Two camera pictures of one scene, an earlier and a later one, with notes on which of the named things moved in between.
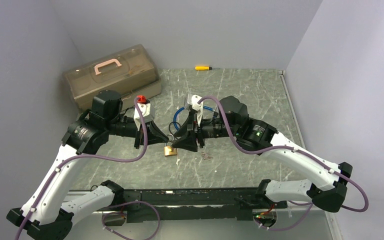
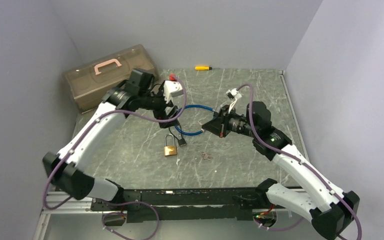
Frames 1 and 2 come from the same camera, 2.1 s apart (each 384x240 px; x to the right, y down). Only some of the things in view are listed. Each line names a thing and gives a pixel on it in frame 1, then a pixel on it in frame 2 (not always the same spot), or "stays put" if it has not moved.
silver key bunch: (205, 156) stays put
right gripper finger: (188, 142) to (215, 126)
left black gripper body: (139, 137) to (159, 106)
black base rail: (179, 205) stays put
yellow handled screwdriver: (203, 68) stays put
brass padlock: (168, 150) stays put
